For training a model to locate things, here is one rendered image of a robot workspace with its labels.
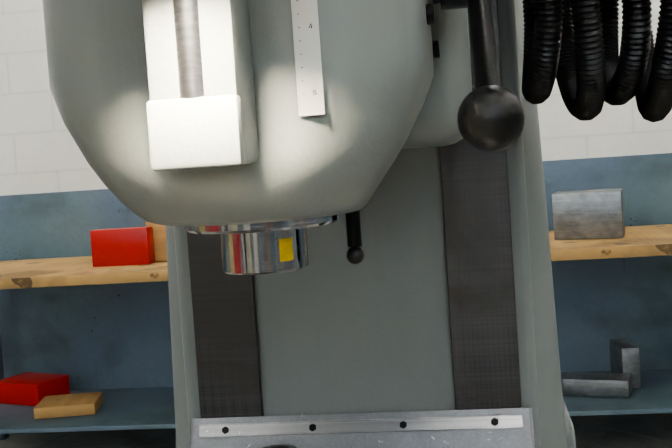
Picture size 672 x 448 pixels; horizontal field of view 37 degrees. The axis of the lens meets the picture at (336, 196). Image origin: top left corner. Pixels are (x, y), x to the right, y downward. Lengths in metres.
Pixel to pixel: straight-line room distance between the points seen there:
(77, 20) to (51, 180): 4.68
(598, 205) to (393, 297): 3.34
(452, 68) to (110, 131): 0.25
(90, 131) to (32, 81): 4.71
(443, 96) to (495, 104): 0.20
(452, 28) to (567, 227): 3.64
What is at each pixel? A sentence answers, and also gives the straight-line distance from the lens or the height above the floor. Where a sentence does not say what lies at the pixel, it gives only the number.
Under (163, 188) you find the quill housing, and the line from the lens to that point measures 0.47.
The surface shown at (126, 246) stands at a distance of 4.42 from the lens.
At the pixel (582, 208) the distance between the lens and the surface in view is 4.25.
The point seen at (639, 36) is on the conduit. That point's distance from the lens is 0.75.
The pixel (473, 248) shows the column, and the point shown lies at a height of 1.24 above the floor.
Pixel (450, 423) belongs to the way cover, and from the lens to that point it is 0.94.
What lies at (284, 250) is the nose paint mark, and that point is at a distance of 0.53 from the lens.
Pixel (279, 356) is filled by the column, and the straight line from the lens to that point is 0.95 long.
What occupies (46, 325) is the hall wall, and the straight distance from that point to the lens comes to 5.25.
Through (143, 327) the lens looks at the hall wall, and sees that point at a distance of 5.07.
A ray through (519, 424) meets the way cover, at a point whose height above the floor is 1.08.
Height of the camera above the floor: 1.35
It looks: 3 degrees down
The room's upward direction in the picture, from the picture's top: 4 degrees counter-clockwise
